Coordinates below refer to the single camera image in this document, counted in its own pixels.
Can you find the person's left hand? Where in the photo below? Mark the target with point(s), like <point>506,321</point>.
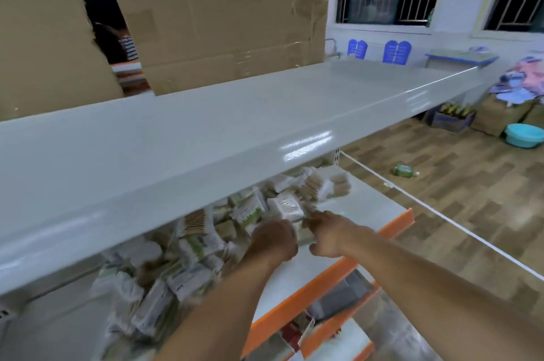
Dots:
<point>272,241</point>

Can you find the person's right hand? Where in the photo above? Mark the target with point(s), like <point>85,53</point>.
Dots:
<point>340,234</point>

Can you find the person's right fingers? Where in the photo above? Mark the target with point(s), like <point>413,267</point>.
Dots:
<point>315,223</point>

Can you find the person's left fingers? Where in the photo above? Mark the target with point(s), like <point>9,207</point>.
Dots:
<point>291,235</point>

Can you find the white green swab packet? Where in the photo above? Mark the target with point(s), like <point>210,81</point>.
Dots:
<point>302,236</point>

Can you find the person's right forearm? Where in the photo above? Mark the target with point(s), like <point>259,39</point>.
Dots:
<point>433,284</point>

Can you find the person's left forearm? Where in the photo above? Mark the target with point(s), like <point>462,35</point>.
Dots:
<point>221,309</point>

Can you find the white shelf with orange edge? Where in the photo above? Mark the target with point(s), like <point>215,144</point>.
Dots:
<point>335,203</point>

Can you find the grey packet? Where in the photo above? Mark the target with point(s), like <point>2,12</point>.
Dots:
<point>340,295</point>

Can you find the pile of cotton swab packets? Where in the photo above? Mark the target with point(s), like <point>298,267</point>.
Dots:
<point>199,246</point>

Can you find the red white box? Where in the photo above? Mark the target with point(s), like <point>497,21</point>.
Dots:
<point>295,331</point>

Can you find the low shelf with orange edge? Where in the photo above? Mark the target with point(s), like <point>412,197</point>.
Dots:
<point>340,322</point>

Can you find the green plastic bottle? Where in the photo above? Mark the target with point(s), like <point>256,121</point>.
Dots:
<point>405,170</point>

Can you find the glossy white shelf board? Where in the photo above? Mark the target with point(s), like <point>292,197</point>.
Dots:
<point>212,139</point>

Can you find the crate of yellow bottles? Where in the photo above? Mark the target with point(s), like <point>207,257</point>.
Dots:
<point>453,116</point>

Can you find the blue plastic chair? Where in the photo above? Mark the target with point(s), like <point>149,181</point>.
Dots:
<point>396,52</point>
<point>357,49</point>

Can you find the brown cardboard box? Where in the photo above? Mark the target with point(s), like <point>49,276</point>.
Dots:
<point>536,115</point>
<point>498,115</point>

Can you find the small blue-edged table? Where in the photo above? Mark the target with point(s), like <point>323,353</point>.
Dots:
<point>461,58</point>

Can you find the teal plastic basin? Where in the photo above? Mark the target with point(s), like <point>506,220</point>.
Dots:
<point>525,135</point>

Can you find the taped brown cardboard sheet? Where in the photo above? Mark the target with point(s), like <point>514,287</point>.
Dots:
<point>221,12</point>

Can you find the heap of colourful packets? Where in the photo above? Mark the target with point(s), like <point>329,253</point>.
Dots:
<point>520,80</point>

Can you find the large brown cardboard sheet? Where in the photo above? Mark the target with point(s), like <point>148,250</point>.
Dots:
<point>42,33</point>

